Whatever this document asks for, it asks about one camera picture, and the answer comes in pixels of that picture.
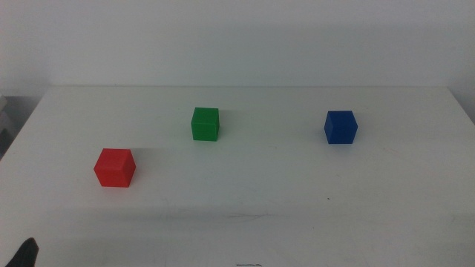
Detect red cube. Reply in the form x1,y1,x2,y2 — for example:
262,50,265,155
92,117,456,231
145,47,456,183
93,148,137,188

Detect green cube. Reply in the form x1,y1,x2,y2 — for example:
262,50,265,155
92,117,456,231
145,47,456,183
190,107,220,142

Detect blue cube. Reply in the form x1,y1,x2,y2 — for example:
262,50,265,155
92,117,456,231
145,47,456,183
324,110,359,145

